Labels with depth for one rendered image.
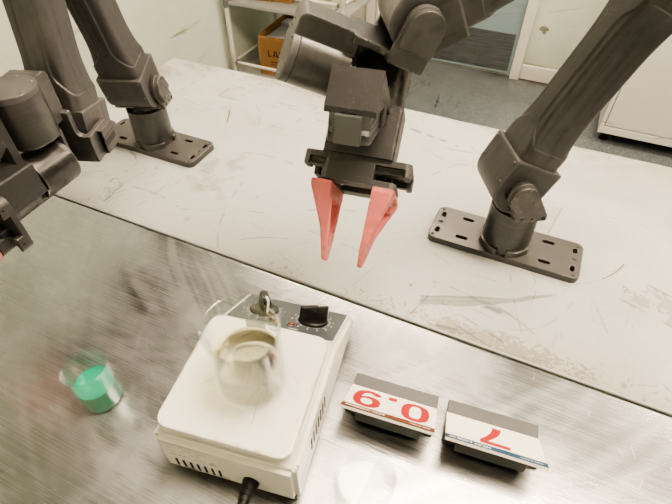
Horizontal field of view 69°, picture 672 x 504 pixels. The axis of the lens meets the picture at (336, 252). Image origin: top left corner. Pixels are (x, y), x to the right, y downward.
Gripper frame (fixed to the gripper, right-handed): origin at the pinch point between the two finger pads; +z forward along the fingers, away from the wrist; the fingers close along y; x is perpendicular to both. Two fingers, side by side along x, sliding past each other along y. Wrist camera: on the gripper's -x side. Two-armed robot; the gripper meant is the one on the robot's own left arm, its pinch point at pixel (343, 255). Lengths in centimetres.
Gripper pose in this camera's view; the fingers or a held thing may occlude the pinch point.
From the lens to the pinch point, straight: 47.5
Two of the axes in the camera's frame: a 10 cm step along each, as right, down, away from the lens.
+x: 1.8, 1.0, 9.8
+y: 9.6, 1.9, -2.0
